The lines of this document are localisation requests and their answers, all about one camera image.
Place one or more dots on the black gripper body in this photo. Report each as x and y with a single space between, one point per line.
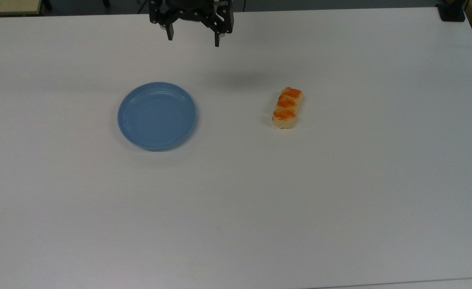
191 12

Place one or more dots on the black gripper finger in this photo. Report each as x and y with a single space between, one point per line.
170 33
217 40

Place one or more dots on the glazed bread loaf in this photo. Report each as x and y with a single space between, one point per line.
287 108

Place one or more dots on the blue round plate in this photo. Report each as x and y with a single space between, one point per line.
157 116

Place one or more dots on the wooden desk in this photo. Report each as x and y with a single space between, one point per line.
9 6

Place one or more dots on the black table clamp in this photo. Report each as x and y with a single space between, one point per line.
451 13

